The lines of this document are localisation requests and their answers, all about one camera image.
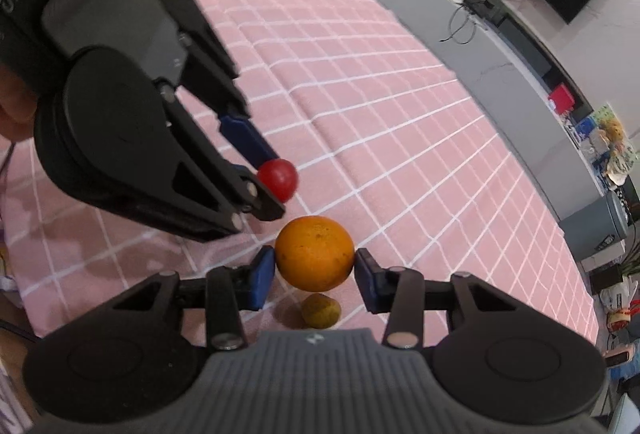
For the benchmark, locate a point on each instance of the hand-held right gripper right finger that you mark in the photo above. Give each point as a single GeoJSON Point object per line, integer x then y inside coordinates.
{"type": "Point", "coordinates": [367, 281]}

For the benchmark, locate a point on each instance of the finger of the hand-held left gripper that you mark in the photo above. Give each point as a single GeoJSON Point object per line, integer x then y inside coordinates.
{"type": "Point", "coordinates": [225, 194]}
{"type": "Point", "coordinates": [240, 134]}

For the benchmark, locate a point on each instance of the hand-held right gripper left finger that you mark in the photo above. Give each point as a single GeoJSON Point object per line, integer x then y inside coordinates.
{"type": "Point", "coordinates": [261, 279]}

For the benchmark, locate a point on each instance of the red tomato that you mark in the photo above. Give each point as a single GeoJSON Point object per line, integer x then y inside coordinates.
{"type": "Point", "coordinates": [280, 180]}

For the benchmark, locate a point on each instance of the orange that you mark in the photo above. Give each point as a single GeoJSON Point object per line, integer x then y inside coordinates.
{"type": "Point", "coordinates": [315, 254]}

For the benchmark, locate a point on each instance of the person's left hand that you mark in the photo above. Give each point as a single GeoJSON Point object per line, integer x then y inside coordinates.
{"type": "Point", "coordinates": [17, 109]}

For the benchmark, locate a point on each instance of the brown kiwi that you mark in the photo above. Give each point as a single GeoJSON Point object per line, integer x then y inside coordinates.
{"type": "Point", "coordinates": [321, 311]}

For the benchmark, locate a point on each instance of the pink checked tablecloth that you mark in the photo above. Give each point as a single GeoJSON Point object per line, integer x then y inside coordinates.
{"type": "Point", "coordinates": [400, 139]}

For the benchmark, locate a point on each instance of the grey trash can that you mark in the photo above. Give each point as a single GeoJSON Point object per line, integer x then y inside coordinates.
{"type": "Point", "coordinates": [595, 229]}

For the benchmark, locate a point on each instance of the grey television console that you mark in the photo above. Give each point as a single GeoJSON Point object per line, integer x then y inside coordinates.
{"type": "Point", "coordinates": [500, 74]}

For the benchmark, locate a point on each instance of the white plastic bag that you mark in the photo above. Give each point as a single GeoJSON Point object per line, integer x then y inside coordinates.
{"type": "Point", "coordinates": [617, 299]}

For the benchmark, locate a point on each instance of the orange plastic bag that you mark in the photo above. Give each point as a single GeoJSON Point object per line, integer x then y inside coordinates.
{"type": "Point", "coordinates": [620, 319]}

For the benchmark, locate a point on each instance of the red box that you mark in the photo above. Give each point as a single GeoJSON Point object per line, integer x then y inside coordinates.
{"type": "Point", "coordinates": [561, 98]}

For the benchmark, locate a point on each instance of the white hat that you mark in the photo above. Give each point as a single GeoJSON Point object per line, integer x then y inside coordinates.
{"type": "Point", "coordinates": [621, 171]}

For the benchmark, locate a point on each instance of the brown teddy bear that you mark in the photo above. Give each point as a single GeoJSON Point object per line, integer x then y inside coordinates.
{"type": "Point", "coordinates": [613, 133]}

